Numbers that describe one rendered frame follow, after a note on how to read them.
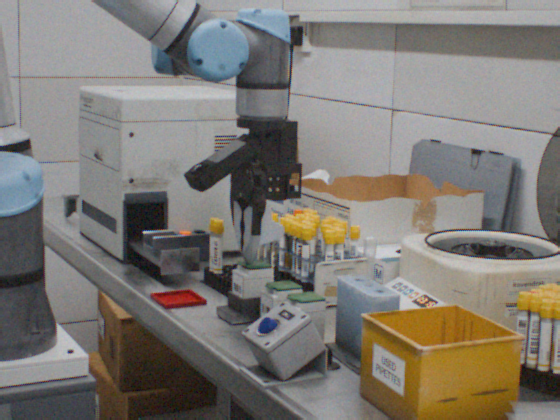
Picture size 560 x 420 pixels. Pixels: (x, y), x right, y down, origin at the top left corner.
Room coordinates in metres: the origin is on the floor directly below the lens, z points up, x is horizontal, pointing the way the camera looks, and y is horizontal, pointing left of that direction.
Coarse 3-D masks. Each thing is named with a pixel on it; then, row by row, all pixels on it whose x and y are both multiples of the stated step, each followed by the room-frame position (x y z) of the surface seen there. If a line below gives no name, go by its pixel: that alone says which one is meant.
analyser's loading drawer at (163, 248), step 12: (132, 240) 1.71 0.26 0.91; (144, 240) 1.64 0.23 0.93; (156, 240) 1.60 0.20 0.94; (168, 240) 1.61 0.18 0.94; (180, 240) 1.62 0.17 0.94; (144, 252) 1.62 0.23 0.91; (156, 252) 1.60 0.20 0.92; (168, 252) 1.55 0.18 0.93; (180, 252) 1.56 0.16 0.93; (192, 252) 1.57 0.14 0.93; (156, 264) 1.58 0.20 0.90; (168, 264) 1.55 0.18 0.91; (180, 264) 1.56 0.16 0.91; (192, 264) 1.57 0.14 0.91
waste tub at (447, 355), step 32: (384, 320) 1.09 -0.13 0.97; (416, 320) 1.11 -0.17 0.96; (448, 320) 1.13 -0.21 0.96; (480, 320) 1.09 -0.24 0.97; (384, 352) 1.03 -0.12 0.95; (416, 352) 0.98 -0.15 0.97; (448, 352) 0.98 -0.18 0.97; (480, 352) 1.00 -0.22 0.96; (512, 352) 1.01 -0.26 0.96; (384, 384) 1.03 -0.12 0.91; (416, 384) 0.97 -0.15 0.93; (448, 384) 0.98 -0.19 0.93; (480, 384) 1.00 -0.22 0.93; (512, 384) 1.01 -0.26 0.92; (416, 416) 0.97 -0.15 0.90; (448, 416) 0.98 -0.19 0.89; (480, 416) 1.00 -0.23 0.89
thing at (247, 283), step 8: (232, 272) 1.39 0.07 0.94; (240, 272) 1.38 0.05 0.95; (248, 272) 1.37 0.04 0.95; (256, 272) 1.37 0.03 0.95; (264, 272) 1.38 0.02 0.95; (232, 280) 1.39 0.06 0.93; (240, 280) 1.37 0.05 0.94; (248, 280) 1.36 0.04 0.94; (256, 280) 1.37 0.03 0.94; (264, 280) 1.38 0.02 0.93; (232, 288) 1.39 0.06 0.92; (240, 288) 1.37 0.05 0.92; (248, 288) 1.36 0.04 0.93; (256, 288) 1.37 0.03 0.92; (264, 288) 1.38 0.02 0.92; (240, 296) 1.37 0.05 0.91; (248, 296) 1.36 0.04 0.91; (256, 296) 1.37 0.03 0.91
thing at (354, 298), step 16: (352, 288) 1.21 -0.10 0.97; (368, 288) 1.20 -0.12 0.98; (384, 288) 1.20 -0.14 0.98; (336, 304) 1.25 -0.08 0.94; (352, 304) 1.21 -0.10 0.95; (368, 304) 1.17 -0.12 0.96; (384, 304) 1.17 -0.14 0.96; (336, 320) 1.25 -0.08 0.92; (352, 320) 1.21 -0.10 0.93; (336, 336) 1.25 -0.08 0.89; (352, 336) 1.20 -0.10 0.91; (336, 352) 1.21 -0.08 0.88; (352, 352) 1.20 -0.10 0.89; (352, 368) 1.17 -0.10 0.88
